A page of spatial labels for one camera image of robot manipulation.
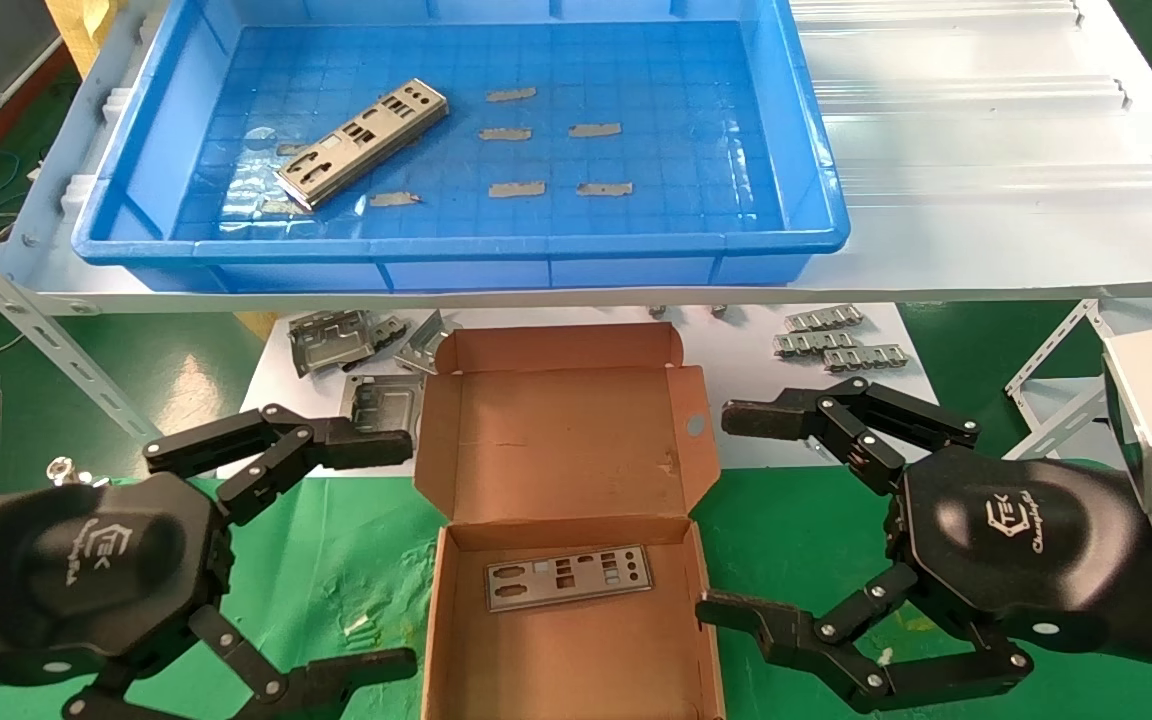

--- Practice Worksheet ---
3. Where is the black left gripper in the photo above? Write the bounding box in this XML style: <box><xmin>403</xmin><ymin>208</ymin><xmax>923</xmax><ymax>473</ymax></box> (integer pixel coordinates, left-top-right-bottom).
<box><xmin>0</xmin><ymin>404</ymin><xmax>419</xmax><ymax>720</ymax></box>

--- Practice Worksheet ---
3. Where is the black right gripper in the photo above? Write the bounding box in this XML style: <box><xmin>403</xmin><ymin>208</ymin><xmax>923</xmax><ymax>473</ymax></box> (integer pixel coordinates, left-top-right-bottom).
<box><xmin>694</xmin><ymin>377</ymin><xmax>1147</xmax><ymax>715</ymax></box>

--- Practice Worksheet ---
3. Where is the silver motherboard IO shield plate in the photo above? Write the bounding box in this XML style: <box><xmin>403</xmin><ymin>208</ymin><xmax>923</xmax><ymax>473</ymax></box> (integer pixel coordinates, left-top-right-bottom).
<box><xmin>484</xmin><ymin>544</ymin><xmax>655</xmax><ymax>613</ymax></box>
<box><xmin>276</xmin><ymin>77</ymin><xmax>450</xmax><ymax>212</ymax></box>

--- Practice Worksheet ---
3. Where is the open brown cardboard box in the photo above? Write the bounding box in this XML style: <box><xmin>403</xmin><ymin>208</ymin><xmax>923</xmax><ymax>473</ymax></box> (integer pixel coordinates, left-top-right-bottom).
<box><xmin>414</xmin><ymin>322</ymin><xmax>727</xmax><ymax>720</ymax></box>

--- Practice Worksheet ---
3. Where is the blue plastic tray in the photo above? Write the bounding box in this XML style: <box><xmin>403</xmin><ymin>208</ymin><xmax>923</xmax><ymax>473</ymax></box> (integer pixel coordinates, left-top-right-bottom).
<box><xmin>71</xmin><ymin>0</ymin><xmax>852</xmax><ymax>293</ymax></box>

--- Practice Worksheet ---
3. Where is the yellow cardboard piece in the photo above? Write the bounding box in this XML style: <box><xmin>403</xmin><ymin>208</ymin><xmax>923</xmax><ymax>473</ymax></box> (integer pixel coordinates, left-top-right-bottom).
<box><xmin>44</xmin><ymin>0</ymin><xmax>122</xmax><ymax>76</ymax></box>

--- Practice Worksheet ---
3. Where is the green table cloth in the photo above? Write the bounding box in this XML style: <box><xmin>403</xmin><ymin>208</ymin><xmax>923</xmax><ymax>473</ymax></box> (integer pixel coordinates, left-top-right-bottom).
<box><xmin>0</xmin><ymin>462</ymin><xmax>1152</xmax><ymax>720</ymax></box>

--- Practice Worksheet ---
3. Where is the white flat board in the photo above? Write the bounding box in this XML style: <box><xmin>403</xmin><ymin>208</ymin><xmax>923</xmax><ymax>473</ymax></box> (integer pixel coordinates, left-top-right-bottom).
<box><xmin>216</xmin><ymin>303</ymin><xmax>942</xmax><ymax>479</ymax></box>

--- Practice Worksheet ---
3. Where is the grey ribbed metal strip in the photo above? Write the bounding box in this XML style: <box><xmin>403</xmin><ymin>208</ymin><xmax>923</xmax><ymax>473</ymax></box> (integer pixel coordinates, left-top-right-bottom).
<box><xmin>785</xmin><ymin>305</ymin><xmax>865</xmax><ymax>333</ymax></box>
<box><xmin>824</xmin><ymin>344</ymin><xmax>912</xmax><ymax>373</ymax></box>
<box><xmin>774</xmin><ymin>331</ymin><xmax>859</xmax><ymax>357</ymax></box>

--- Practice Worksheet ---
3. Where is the angled grey metal piece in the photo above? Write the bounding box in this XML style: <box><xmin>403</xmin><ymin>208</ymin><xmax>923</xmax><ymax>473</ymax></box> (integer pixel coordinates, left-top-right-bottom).
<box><xmin>394</xmin><ymin>310</ymin><xmax>462</xmax><ymax>376</ymax></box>

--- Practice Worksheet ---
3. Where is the silver binder clip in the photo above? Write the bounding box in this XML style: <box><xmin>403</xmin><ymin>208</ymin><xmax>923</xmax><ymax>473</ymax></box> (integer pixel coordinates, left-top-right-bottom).
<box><xmin>46</xmin><ymin>456</ymin><xmax>112</xmax><ymax>488</ymax></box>

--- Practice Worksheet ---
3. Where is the white perforated diagonal brace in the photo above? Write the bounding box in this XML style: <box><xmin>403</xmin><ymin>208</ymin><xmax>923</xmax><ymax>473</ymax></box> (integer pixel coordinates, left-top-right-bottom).
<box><xmin>0</xmin><ymin>200</ymin><xmax>165</xmax><ymax>443</ymax></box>

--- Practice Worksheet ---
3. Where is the white ribbed profile strip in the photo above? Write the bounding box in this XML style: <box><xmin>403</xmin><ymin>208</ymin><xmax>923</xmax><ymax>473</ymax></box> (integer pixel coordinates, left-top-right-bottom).
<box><xmin>811</xmin><ymin>75</ymin><xmax>1132</xmax><ymax>116</ymax></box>
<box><xmin>791</xmin><ymin>0</ymin><xmax>1082</xmax><ymax>31</ymax></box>
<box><xmin>831</xmin><ymin>160</ymin><xmax>1152</xmax><ymax>211</ymax></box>

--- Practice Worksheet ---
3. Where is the square grey metal frame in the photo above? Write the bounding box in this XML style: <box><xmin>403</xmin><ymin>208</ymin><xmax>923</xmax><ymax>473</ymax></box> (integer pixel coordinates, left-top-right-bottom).
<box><xmin>339</xmin><ymin>374</ymin><xmax>427</xmax><ymax>436</ymax></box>

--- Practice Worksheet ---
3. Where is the grey stamped metal bracket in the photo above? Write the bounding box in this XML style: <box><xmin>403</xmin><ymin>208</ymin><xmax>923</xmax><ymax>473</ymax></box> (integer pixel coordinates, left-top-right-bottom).
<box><xmin>288</xmin><ymin>310</ymin><xmax>377</xmax><ymax>378</ymax></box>

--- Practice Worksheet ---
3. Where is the white perforated shelf frame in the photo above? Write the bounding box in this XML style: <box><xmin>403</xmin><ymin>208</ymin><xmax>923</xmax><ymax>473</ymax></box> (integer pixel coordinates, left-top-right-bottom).
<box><xmin>1004</xmin><ymin>297</ymin><xmax>1152</xmax><ymax>461</ymax></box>

